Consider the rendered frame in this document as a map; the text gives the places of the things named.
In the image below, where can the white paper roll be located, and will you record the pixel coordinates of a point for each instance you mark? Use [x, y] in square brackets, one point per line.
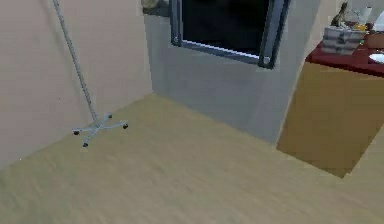
[366, 15]

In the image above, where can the black window with grey frame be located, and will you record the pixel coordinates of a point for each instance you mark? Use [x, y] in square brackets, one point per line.
[226, 23]

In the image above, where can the white plate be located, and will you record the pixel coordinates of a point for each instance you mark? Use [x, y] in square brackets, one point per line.
[378, 58]

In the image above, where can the dark bird-shaped statue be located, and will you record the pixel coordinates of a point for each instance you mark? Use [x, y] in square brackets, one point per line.
[340, 16]

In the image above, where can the grey striped box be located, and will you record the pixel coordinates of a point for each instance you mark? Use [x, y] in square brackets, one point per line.
[341, 40]

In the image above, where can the brown box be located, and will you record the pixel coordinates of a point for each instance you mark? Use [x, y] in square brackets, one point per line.
[375, 40]

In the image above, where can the grey wheeled pole stand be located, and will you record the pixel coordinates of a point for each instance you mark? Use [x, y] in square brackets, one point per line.
[82, 83]

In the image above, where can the brown cabinet with red top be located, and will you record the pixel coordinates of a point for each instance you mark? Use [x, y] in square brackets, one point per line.
[333, 113]

